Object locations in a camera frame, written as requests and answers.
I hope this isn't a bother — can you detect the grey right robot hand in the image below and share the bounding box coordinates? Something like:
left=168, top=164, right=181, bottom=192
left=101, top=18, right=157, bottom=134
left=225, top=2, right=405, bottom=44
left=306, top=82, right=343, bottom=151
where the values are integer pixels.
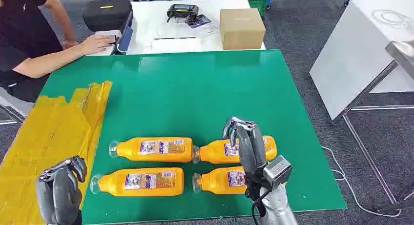
left=222, top=117, right=269, bottom=190

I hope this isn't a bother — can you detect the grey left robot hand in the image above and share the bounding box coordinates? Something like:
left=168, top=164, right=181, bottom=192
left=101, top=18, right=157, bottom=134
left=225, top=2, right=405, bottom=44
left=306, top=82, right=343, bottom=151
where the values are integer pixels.
left=35, top=155, right=88, bottom=225

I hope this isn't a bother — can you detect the black handheld controller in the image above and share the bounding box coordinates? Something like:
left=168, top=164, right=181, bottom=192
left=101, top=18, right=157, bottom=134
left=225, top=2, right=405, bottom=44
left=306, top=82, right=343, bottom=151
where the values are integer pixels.
left=166, top=4, right=200, bottom=24

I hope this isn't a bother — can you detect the white floor cable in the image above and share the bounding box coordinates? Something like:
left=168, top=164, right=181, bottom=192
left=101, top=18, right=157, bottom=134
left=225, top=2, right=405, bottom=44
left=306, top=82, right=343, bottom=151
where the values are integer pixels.
left=322, top=145, right=403, bottom=218

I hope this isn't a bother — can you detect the green plastic crate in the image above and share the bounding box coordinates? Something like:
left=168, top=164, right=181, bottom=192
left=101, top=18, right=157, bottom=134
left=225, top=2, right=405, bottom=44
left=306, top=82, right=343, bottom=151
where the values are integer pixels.
left=241, top=0, right=270, bottom=16

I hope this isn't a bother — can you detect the green table mat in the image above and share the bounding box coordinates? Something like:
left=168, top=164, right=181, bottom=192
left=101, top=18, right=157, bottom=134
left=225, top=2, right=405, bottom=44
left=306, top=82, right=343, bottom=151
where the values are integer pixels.
left=39, top=49, right=347, bottom=225

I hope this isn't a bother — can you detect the coiled white cable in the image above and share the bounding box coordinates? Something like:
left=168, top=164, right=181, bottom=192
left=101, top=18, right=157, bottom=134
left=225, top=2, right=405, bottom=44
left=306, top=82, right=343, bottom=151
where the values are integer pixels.
left=371, top=9, right=414, bottom=28

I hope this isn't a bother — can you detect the black carrying case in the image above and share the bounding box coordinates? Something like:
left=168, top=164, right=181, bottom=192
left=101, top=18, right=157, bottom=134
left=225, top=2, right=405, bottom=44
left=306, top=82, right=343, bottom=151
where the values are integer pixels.
left=83, top=0, right=133, bottom=32

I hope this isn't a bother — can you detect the small white table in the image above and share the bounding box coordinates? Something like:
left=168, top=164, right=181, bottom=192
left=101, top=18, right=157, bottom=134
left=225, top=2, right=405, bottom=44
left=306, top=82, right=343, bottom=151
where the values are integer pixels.
left=126, top=0, right=267, bottom=55

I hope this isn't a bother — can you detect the dark printed card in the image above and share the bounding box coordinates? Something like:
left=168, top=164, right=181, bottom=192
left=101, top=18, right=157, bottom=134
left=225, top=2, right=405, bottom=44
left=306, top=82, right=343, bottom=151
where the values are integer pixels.
left=187, top=14, right=212, bottom=29

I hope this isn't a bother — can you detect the brown cardboard box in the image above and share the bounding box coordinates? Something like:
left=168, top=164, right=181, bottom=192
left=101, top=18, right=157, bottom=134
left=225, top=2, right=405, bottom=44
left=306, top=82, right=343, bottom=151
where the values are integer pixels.
left=219, top=8, right=266, bottom=51

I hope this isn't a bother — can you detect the person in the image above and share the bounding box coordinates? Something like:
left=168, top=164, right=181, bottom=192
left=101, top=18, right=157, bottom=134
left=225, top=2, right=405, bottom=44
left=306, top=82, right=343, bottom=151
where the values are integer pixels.
left=0, top=0, right=117, bottom=103

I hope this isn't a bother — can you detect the person's hand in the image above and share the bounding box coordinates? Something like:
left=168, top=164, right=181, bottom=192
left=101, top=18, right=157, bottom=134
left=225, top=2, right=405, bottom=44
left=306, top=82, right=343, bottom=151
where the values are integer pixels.
left=62, top=39, right=79, bottom=50
left=79, top=35, right=116, bottom=55

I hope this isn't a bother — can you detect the person's left hand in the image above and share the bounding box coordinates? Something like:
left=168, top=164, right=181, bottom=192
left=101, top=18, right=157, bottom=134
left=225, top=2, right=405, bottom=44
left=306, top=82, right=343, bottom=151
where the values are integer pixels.
left=62, top=39, right=79, bottom=50

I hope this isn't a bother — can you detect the person's right hand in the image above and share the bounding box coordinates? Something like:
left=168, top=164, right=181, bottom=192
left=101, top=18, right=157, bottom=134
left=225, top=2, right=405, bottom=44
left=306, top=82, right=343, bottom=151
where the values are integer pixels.
left=79, top=35, right=116, bottom=55

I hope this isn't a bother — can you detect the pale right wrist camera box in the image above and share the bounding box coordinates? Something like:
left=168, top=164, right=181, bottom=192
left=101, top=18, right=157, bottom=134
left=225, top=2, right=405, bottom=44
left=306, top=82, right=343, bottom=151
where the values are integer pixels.
left=262, top=155, right=293, bottom=190

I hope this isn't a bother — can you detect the yellow plastic sheet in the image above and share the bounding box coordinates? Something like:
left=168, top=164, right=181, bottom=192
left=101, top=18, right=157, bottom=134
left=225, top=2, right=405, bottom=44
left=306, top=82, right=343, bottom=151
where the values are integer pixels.
left=0, top=81, right=113, bottom=225

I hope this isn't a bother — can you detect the orange drink bottle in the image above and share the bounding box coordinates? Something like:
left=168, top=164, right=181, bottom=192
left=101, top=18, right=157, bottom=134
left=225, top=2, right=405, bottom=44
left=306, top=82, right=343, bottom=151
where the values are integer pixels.
left=109, top=137, right=194, bottom=163
left=90, top=167, right=185, bottom=197
left=192, top=166, right=248, bottom=195
left=193, top=135, right=277, bottom=165

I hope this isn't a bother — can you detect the large white steel-legged table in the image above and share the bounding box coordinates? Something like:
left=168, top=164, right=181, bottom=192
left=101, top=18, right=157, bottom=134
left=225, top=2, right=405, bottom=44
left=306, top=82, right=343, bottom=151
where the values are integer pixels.
left=309, top=0, right=414, bottom=214

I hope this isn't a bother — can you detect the grey seat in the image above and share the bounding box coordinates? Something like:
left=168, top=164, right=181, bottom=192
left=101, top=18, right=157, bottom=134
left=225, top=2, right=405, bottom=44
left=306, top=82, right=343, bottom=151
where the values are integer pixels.
left=0, top=87, right=35, bottom=125

